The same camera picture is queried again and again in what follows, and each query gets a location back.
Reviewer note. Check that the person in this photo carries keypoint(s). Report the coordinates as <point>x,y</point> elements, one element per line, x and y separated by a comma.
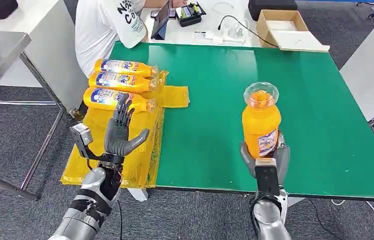
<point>100,33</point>

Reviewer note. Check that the white desk with side panel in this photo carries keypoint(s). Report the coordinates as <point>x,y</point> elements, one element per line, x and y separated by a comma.
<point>51,66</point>
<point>372,73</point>

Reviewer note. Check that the green table mat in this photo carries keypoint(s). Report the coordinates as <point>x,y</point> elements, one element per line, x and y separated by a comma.
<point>206,132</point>

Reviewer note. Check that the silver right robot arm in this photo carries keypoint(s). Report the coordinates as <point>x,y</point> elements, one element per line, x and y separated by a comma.
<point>267,215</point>

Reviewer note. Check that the orange drink bottle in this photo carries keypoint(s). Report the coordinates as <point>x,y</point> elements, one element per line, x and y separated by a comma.
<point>120,68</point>
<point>259,126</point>
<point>117,81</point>
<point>100,99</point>

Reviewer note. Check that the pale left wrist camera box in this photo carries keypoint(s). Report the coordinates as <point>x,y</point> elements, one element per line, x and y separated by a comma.
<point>81,134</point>

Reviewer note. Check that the tablet in blue cover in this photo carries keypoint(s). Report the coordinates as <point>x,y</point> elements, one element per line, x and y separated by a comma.
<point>161,20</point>

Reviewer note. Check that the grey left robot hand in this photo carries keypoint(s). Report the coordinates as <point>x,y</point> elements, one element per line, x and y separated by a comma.
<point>117,139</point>

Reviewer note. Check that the clear plastic packet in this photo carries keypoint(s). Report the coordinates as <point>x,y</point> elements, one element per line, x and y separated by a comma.
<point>234,31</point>

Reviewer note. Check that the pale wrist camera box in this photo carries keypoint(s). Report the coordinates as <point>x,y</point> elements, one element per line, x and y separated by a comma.
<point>81,134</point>
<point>267,179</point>

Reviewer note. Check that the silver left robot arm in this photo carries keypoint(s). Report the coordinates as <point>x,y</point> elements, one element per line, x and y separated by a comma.
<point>92,182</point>

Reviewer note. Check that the black case with green contents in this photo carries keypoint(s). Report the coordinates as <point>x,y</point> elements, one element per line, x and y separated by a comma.
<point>190,15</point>

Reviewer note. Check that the white table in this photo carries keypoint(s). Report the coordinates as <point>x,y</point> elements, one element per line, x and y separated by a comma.
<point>206,10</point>

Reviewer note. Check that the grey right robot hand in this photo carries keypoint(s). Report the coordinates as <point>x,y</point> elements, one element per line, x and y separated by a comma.
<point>284,159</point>

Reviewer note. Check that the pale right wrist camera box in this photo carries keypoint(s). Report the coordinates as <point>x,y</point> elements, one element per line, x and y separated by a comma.
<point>267,179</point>

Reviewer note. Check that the yellow plastic sheet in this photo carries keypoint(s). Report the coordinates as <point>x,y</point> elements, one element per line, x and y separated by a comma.
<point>140,165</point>

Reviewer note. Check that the white table leg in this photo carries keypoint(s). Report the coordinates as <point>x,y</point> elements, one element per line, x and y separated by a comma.
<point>138,195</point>

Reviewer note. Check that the open cardboard box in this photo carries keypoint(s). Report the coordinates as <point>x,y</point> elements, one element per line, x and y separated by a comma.
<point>262,30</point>

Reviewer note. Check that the dark phone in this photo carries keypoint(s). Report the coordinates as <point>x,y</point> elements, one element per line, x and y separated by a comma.
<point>153,14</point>

